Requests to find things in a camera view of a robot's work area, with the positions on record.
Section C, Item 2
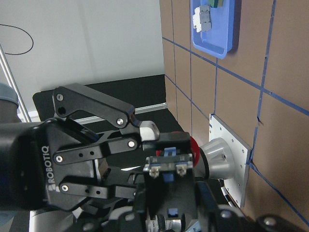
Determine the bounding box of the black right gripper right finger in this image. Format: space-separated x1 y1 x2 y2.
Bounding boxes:
195 181 232 232

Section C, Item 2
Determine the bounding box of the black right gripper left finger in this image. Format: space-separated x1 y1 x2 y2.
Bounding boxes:
133 183 155 232

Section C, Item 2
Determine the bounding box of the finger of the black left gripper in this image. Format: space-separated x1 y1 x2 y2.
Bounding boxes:
140 121 191 153
103 166 144 199

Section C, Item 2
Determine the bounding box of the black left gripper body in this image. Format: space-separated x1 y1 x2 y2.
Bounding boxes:
0 83 145 212

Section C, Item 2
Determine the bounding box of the red emergency stop button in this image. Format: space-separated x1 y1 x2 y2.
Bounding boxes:
142 131 201 232

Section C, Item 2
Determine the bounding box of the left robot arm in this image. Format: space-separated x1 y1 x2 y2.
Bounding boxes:
0 84 239 232

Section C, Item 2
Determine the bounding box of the black floor mat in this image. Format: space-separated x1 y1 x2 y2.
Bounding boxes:
33 74 191 133

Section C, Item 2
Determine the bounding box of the blue plastic tray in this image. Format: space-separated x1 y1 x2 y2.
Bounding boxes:
190 0 235 59

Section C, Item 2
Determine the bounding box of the white circuit breaker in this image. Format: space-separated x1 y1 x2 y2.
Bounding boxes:
193 5 211 33

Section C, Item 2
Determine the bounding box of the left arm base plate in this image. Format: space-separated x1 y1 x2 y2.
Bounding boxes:
205 114 252 208

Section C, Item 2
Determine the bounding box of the aluminium frame rail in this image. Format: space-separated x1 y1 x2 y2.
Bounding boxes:
0 47 32 122

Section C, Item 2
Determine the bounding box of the green electrical switch module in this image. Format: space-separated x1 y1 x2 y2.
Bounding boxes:
208 0 224 8

